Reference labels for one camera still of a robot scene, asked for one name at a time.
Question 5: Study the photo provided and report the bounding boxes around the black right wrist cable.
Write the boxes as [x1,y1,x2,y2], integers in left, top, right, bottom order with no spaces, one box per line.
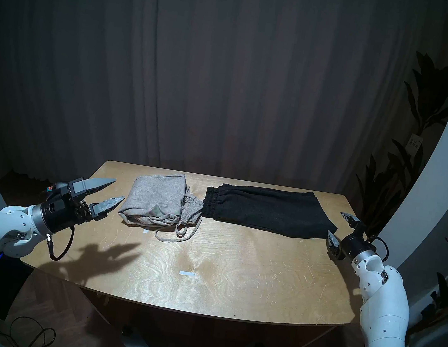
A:
[366,236,391,262]

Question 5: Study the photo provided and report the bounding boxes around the white plant tag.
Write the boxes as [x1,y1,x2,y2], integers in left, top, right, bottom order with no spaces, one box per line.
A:
[406,133,424,155]

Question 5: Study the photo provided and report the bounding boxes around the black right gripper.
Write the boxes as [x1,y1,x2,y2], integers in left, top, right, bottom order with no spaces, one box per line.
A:
[323,210,382,266]

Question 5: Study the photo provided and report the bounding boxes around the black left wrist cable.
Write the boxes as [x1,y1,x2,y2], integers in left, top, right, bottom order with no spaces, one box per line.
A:
[43,223,75,264]

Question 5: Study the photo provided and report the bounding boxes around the tall dark leafy plant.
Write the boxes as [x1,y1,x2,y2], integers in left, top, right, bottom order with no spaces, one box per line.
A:
[346,44,448,251]

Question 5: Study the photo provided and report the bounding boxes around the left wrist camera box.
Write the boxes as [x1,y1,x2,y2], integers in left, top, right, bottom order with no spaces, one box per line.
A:
[45,180,70,200]

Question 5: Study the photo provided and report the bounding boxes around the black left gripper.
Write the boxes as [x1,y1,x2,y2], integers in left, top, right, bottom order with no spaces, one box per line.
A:
[35,168,128,243]

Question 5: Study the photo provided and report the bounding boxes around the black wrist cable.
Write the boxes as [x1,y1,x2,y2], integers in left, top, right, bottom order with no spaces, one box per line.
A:
[43,223,75,264]
[366,236,391,262]

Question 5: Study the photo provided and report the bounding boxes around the brown pleated curtain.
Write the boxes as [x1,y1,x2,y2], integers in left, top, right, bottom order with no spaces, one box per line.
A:
[0,0,448,249]

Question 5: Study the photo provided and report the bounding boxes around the grey drawstring pants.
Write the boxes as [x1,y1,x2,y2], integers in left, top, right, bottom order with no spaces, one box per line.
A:
[115,165,210,248]

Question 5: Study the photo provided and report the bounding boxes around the black drawstring pants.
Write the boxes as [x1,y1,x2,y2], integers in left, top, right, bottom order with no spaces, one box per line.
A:
[200,177,343,244]

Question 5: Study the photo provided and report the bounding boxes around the black floor cable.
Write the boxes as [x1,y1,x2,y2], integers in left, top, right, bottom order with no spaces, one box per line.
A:
[0,312,59,347]

